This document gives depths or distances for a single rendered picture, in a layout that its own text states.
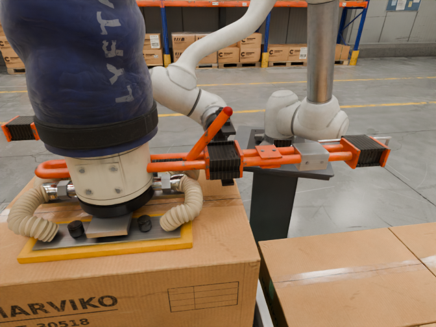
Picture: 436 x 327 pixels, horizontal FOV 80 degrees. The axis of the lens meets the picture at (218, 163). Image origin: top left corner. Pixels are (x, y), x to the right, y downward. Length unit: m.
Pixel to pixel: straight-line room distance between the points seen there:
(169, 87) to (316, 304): 0.84
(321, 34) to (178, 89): 0.54
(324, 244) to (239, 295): 0.64
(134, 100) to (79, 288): 0.37
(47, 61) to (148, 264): 0.39
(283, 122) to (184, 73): 0.61
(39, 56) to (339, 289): 1.05
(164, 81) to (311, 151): 0.47
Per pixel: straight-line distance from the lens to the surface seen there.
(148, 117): 0.52
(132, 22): 0.49
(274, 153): 0.62
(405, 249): 1.35
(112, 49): 0.47
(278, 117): 1.30
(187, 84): 0.84
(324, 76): 1.14
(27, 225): 0.64
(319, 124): 1.21
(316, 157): 0.65
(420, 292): 1.22
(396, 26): 11.54
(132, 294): 0.62
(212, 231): 0.61
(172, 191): 0.65
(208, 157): 0.56
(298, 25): 9.72
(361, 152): 0.70
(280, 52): 8.21
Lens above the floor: 1.38
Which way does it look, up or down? 30 degrees down
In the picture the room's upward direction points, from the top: straight up
